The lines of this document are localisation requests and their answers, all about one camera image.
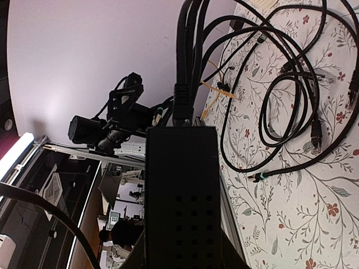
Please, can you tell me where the yellow ethernet cable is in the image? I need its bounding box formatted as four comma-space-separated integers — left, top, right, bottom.
200, 60, 236, 118

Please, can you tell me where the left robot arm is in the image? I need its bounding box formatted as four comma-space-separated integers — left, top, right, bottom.
68, 84, 173, 155

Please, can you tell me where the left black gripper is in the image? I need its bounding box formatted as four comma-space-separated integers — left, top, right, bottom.
107, 84, 145, 132

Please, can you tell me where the black cable bundle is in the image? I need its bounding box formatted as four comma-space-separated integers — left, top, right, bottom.
172, 0, 359, 183

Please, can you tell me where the black network switch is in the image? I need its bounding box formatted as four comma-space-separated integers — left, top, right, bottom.
144, 127, 221, 268

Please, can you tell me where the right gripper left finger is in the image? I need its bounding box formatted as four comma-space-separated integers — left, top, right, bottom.
120, 231, 145, 269

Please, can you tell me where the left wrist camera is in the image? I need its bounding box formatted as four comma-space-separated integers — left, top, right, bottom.
123, 72, 142, 89

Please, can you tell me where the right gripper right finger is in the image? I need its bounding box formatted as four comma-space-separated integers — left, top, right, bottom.
220, 230, 250, 269

